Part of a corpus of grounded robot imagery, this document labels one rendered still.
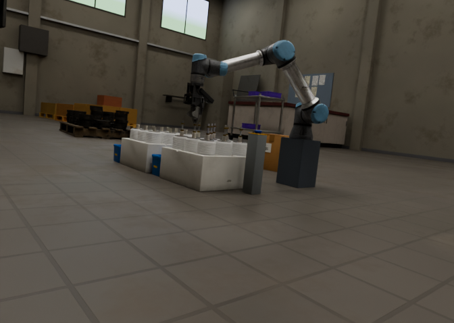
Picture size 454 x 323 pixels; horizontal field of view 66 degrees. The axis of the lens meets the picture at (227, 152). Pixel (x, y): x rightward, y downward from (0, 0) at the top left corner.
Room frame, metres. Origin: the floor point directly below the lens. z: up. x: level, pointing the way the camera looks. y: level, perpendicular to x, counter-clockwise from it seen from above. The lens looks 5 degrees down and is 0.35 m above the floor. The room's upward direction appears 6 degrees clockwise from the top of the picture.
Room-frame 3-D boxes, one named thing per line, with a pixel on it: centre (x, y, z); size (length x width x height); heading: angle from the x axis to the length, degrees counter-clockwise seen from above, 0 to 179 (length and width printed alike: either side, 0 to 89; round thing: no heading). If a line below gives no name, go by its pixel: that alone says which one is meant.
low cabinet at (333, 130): (9.63, -1.57, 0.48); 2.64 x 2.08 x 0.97; 130
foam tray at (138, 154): (2.38, 0.46, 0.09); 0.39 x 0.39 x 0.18; 40
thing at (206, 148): (1.81, 0.11, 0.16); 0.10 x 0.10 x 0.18
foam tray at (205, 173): (1.98, 0.10, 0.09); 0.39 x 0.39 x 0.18; 42
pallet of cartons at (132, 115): (7.27, 2.61, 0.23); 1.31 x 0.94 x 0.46; 42
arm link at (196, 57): (1.89, 0.19, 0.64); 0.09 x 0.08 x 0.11; 108
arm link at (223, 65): (1.94, 0.11, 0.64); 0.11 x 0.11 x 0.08; 18
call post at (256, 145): (1.82, -0.15, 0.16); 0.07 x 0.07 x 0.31; 42
